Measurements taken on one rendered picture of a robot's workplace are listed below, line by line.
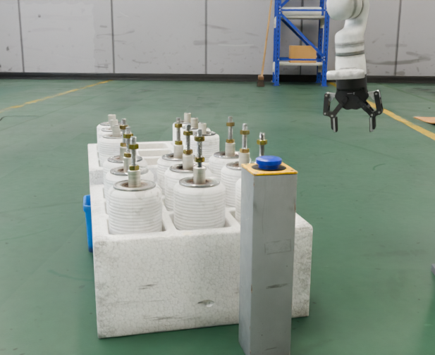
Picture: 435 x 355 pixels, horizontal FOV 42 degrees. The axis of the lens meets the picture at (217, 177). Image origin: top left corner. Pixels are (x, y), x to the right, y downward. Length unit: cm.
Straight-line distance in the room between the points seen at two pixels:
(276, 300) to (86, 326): 36
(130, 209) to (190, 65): 653
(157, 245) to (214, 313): 17
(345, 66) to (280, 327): 73
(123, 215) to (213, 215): 16
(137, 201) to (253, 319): 28
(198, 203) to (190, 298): 17
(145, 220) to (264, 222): 23
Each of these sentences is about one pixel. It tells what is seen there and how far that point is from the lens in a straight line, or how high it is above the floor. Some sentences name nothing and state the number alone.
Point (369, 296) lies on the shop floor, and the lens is 122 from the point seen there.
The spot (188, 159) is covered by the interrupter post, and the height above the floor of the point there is 27.
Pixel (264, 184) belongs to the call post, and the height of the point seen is 30.
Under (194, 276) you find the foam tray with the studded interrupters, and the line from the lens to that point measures 102.
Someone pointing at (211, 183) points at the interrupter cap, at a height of 25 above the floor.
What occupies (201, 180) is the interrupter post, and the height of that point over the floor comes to 26.
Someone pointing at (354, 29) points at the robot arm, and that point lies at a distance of 145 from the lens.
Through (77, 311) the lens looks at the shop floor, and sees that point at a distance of 115.
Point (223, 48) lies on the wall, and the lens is 745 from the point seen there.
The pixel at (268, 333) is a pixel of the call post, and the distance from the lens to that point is 95.
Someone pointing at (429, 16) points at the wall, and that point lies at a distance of 777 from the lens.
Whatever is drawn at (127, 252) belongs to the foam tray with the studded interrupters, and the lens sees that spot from 98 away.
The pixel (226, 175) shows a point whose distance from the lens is 116.
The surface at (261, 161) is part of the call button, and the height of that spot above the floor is 33.
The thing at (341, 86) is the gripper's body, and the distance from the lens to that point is 146.
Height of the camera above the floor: 50
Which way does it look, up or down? 14 degrees down
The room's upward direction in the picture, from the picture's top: straight up
